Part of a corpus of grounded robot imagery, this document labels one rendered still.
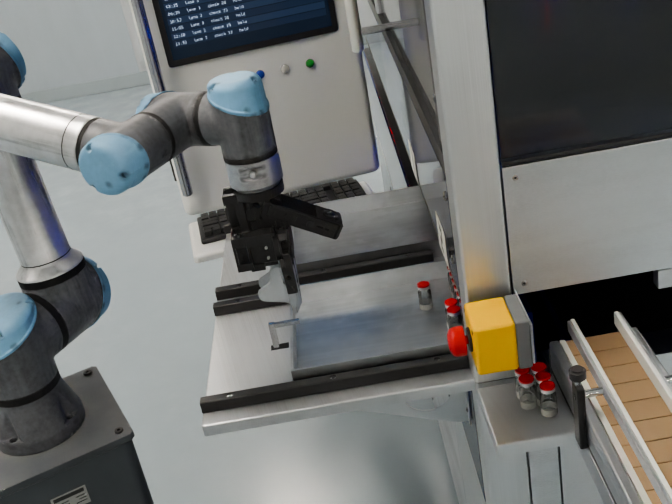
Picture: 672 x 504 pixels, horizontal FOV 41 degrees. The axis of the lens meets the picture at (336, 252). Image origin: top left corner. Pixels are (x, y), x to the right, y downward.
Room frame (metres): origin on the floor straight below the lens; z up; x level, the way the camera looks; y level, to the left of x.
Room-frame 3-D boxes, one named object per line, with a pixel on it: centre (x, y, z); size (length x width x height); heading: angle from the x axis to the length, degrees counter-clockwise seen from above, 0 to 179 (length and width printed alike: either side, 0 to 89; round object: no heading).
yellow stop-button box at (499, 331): (0.99, -0.19, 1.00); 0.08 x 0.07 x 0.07; 88
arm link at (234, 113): (1.17, 0.09, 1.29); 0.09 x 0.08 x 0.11; 60
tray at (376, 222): (1.58, -0.09, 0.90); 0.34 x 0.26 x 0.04; 88
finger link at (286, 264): (1.15, 0.07, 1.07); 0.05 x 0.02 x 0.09; 178
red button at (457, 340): (0.99, -0.14, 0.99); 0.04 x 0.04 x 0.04; 88
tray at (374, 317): (1.24, -0.08, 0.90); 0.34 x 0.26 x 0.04; 88
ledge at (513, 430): (0.97, -0.23, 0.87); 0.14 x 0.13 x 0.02; 88
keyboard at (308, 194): (1.95, 0.11, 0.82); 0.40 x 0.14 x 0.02; 97
